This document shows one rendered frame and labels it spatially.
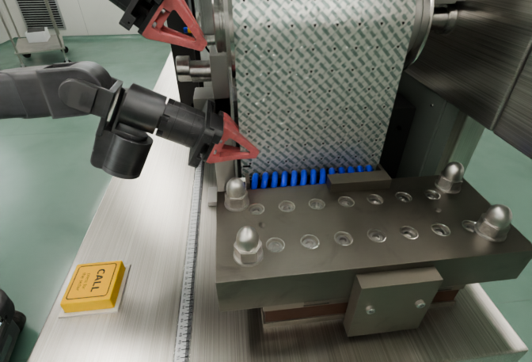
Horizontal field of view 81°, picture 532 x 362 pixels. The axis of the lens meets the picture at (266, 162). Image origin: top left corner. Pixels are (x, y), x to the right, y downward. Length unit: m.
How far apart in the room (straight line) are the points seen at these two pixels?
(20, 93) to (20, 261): 1.70
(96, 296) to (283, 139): 0.36
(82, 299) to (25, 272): 1.50
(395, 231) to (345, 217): 0.07
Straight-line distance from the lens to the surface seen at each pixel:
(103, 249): 0.64
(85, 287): 0.57
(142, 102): 0.44
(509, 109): 0.48
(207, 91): 0.56
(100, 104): 0.44
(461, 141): 0.83
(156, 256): 0.60
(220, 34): 0.45
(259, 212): 0.46
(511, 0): 0.50
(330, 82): 0.47
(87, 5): 6.43
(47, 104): 0.46
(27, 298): 1.93
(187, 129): 0.45
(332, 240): 0.42
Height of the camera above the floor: 1.34
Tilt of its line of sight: 35 degrees down
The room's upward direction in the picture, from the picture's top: straight up
